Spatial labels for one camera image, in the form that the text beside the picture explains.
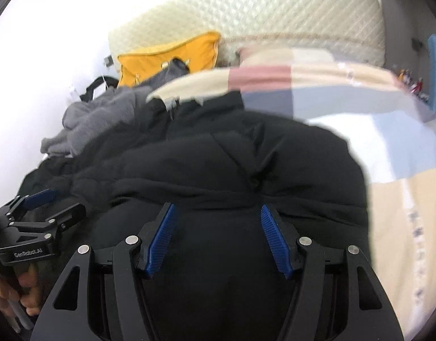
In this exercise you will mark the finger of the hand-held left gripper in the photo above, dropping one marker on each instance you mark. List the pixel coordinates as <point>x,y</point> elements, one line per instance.
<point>38,198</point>
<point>67,216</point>

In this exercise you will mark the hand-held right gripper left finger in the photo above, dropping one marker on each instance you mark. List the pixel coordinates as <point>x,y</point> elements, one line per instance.
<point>160,241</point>

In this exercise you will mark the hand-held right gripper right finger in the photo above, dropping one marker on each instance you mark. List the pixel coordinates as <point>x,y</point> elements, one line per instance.
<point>276,241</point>

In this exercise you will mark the black padded jacket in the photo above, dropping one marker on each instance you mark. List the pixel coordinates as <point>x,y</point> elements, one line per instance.
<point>239,149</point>

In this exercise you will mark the person's left hand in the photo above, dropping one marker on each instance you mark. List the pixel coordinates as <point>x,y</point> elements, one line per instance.
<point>29,291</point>

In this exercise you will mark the grey fleece garment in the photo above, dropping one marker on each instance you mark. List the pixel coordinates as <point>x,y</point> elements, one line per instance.
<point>93,117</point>

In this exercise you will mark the black bag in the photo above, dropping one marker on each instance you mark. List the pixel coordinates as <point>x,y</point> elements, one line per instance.
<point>93,87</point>

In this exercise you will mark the pastel checked blanket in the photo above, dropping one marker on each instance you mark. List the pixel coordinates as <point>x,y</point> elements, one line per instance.
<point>346,92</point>

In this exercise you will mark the dark grey cloth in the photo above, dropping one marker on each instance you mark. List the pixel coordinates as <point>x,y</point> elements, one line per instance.
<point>171,69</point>

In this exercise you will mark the yellow pillow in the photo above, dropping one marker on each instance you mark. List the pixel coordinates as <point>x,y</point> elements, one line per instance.
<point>189,51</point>

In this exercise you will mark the row of small bottles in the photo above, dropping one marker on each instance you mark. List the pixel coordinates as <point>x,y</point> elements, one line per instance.
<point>413,83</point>

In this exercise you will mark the cream quilted headboard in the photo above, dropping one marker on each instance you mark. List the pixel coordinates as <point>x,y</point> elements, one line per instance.
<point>275,10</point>

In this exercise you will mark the grey wardrobe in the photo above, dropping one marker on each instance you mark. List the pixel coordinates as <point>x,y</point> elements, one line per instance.
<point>406,7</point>

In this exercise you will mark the wall socket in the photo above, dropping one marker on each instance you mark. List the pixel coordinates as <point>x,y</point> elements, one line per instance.
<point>108,61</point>

